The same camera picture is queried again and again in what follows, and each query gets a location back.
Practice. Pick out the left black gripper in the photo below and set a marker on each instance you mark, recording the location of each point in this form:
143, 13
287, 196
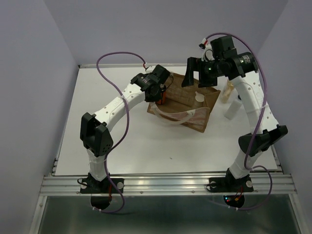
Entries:
155, 98

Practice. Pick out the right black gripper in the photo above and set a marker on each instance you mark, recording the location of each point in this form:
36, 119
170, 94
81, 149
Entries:
196, 64

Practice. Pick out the clear pump bottle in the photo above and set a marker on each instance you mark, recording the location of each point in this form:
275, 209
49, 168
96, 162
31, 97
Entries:
199, 99

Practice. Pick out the amber liquid clear bottle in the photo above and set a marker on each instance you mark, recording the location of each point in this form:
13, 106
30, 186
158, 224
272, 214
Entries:
226, 92

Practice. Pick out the brown burlap canvas bag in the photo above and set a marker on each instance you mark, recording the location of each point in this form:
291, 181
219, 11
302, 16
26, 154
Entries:
178, 108

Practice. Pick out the white bottle black cap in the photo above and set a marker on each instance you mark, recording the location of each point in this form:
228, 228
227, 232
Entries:
233, 108

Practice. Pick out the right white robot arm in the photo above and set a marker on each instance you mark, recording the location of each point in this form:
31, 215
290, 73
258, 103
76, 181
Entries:
265, 130

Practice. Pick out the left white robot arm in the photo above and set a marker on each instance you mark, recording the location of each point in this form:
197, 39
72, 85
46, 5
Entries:
95, 128

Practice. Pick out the orange bottle dark cap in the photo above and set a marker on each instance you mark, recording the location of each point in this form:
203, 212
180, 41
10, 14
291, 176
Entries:
163, 95

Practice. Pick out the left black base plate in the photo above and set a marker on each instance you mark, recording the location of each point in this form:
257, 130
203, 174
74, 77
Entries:
89, 185

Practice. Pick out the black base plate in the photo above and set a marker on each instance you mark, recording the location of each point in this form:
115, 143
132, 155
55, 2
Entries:
89, 185
229, 185

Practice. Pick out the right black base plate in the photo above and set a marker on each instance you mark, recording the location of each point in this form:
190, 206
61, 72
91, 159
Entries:
229, 185

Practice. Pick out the aluminium frame rail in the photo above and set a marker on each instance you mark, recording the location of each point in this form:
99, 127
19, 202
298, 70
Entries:
165, 169

